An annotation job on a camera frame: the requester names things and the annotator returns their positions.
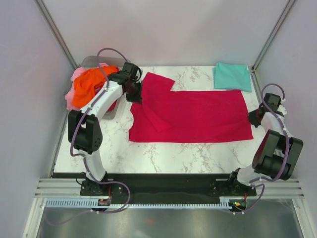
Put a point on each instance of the orange t shirt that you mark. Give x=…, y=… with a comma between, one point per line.
x=86, y=84

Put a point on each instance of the light pink t shirt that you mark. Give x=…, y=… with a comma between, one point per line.
x=70, y=94

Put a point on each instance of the grey plastic bin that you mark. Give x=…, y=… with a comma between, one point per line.
x=91, y=62

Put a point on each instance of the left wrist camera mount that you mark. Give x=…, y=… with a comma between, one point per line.
x=131, y=71

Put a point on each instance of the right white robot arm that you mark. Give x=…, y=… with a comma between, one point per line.
x=276, y=157

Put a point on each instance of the white slotted cable duct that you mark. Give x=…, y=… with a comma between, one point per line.
x=96, y=203

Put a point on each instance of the aluminium frame post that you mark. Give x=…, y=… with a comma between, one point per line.
x=55, y=31
x=273, y=34

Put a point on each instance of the crimson red t shirt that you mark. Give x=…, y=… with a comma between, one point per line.
x=171, y=116

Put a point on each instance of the magenta t shirt in bin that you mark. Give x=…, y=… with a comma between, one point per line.
x=112, y=107

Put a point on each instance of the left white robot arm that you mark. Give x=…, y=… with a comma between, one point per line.
x=84, y=130

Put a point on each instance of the folded teal t shirt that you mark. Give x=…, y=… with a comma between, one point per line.
x=231, y=77

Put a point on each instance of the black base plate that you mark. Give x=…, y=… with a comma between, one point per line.
x=163, y=189

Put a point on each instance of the left aluminium frame post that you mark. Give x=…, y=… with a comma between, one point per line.
x=55, y=31

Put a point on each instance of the right aluminium frame post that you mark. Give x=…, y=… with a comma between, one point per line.
x=273, y=34

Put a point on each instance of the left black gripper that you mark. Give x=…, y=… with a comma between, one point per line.
x=137, y=98

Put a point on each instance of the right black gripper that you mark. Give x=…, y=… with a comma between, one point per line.
x=252, y=119

